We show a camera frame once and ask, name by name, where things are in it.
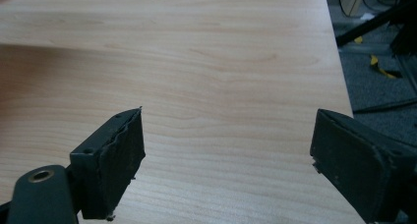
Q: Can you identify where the yellow tape scrap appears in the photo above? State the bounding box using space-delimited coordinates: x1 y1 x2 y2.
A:
369 54 398 80

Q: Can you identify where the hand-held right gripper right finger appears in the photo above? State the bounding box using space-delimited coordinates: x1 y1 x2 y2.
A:
309 108 417 224

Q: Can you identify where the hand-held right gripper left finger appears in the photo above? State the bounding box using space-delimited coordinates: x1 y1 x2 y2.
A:
69 106 147 222

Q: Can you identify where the black cable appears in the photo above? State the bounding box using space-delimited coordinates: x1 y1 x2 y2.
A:
334 0 368 19

